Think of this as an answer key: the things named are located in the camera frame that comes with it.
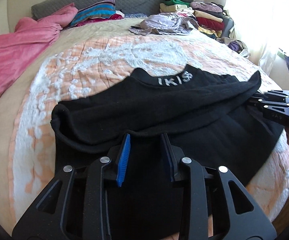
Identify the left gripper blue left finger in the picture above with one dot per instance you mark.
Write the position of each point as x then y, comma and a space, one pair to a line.
123, 160

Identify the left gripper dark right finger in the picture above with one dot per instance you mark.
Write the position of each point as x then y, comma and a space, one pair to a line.
169, 159

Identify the black IKISS sweater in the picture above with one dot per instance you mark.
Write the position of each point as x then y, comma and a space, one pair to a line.
219, 140

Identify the bag with purple clothes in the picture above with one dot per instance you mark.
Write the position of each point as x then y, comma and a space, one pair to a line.
236, 45

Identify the pile of folded clothes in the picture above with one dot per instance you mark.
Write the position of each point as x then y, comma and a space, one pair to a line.
212, 18

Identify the striped folded clothes stack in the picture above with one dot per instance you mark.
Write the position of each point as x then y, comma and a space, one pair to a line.
103, 10

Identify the orange white bear quilt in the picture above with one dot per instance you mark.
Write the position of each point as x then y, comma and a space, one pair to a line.
88, 68

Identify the beige bed sheet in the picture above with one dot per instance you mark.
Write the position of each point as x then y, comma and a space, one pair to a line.
11, 99

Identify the lilac crumpled garment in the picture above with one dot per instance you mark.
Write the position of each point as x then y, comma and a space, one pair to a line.
165, 24

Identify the pink blanket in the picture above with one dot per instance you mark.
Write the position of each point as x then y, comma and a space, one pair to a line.
30, 38

